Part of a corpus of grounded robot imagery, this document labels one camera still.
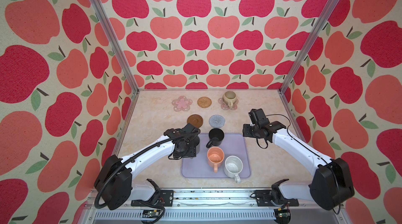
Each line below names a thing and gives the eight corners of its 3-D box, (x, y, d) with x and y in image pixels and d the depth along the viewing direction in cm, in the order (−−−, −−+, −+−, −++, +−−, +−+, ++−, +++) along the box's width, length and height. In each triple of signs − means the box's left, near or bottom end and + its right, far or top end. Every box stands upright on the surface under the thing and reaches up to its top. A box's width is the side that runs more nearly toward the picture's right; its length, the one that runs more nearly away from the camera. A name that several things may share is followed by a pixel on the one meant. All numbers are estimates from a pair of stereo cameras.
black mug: (207, 150, 92) (207, 143, 84) (202, 139, 96) (203, 131, 88) (223, 144, 94) (225, 137, 86) (219, 134, 98) (220, 126, 91)
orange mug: (207, 174, 82) (208, 169, 76) (206, 153, 90) (207, 146, 83) (223, 174, 82) (225, 169, 76) (221, 153, 90) (223, 146, 83)
